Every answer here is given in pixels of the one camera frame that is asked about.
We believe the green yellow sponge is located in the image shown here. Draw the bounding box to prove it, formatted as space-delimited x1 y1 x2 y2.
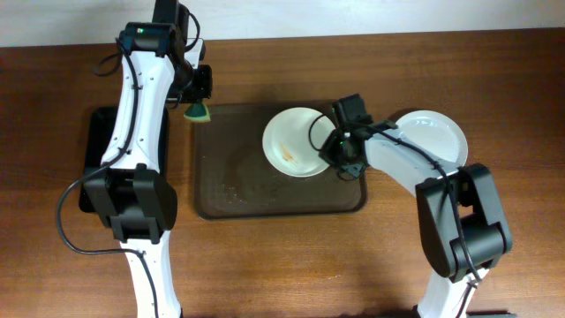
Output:
184 102 211 123

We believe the white plate top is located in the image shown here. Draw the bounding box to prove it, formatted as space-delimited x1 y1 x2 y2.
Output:
262 107 335 178

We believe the white plate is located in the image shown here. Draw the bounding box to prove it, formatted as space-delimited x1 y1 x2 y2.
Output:
395 110 469 165
262 107 335 178

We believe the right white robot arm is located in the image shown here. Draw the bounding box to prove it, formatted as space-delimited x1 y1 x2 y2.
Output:
312 120 513 317

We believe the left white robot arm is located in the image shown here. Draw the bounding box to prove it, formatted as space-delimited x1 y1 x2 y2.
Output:
81 40 208 317

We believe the black plastic tray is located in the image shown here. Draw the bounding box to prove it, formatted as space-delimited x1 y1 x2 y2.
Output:
84 106 170 212

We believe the dark brown serving tray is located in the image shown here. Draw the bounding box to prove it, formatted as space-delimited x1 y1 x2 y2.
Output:
192 103 368 220

